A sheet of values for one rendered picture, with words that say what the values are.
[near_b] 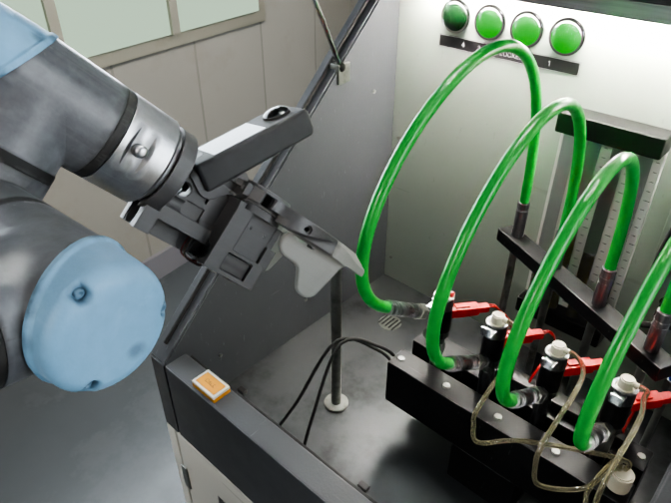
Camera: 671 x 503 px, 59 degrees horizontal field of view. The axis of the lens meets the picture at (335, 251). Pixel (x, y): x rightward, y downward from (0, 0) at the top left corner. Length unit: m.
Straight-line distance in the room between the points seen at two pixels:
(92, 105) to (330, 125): 0.60
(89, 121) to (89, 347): 0.18
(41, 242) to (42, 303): 0.04
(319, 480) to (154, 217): 0.43
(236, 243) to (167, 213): 0.06
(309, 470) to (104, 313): 0.52
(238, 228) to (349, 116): 0.56
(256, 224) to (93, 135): 0.15
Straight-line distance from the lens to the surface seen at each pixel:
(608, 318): 0.83
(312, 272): 0.53
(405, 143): 0.59
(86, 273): 0.31
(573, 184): 0.82
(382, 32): 1.04
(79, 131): 0.44
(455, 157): 1.06
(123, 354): 0.33
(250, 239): 0.50
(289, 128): 0.52
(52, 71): 0.43
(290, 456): 0.81
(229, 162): 0.49
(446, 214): 1.12
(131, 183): 0.46
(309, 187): 0.99
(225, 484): 1.01
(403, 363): 0.87
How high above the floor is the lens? 1.59
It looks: 34 degrees down
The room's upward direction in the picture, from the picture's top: straight up
